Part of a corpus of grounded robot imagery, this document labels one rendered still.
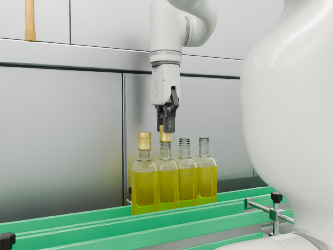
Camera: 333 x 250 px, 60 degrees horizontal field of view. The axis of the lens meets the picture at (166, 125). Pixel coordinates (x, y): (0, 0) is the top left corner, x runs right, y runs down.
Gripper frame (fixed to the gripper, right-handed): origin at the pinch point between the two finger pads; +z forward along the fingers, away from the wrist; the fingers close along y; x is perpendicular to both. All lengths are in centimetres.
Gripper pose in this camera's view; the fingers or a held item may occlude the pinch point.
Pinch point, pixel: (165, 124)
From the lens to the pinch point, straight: 75.6
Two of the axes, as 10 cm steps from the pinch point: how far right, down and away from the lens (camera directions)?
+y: 4.0, 0.4, -9.2
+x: 9.2, -0.2, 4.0
